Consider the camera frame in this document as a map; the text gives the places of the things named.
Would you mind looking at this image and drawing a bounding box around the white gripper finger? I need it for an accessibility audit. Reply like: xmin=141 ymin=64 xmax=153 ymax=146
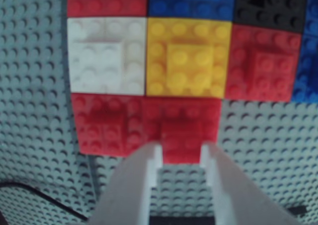
xmin=200 ymin=141 xmax=300 ymax=225
xmin=87 ymin=141 xmax=164 ymax=225

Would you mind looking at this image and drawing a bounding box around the grey studded lego baseplate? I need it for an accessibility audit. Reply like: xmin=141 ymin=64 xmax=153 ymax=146
xmin=0 ymin=0 xmax=318 ymax=225

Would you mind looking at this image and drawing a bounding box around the white lego cube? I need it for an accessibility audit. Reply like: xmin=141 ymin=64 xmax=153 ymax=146
xmin=66 ymin=16 xmax=148 ymax=96

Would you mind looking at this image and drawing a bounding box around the black lego cube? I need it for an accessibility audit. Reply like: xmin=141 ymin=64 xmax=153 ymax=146
xmin=233 ymin=0 xmax=308 ymax=35

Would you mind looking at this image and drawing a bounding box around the red lego cube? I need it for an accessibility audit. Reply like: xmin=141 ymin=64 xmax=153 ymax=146
xmin=142 ymin=96 xmax=223 ymax=164
xmin=67 ymin=0 xmax=150 ymax=20
xmin=224 ymin=23 xmax=303 ymax=102
xmin=71 ymin=92 xmax=145 ymax=158

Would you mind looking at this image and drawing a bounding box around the blue lego cube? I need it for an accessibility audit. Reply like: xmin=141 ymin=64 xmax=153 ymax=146
xmin=148 ymin=0 xmax=236 ymax=22
xmin=303 ymin=8 xmax=318 ymax=37
xmin=290 ymin=33 xmax=318 ymax=104

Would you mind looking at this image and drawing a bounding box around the yellow lego cube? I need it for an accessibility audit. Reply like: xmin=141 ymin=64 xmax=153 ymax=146
xmin=146 ymin=17 xmax=233 ymax=98

